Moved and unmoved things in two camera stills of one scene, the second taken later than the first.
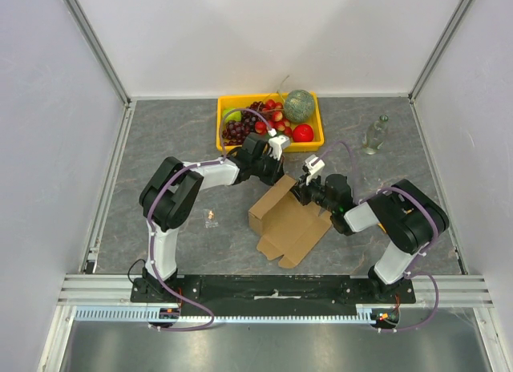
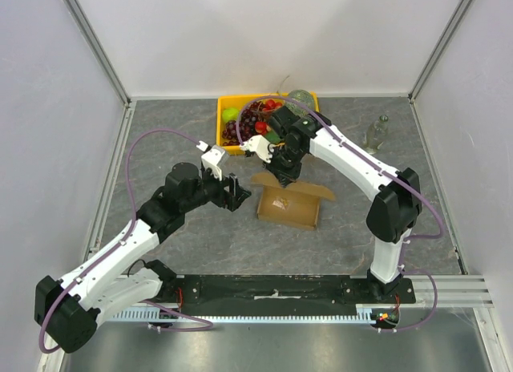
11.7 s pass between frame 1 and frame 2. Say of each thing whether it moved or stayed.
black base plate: stayed
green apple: stayed
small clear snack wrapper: moved
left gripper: moved
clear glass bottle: stayed
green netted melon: stayed
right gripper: moved
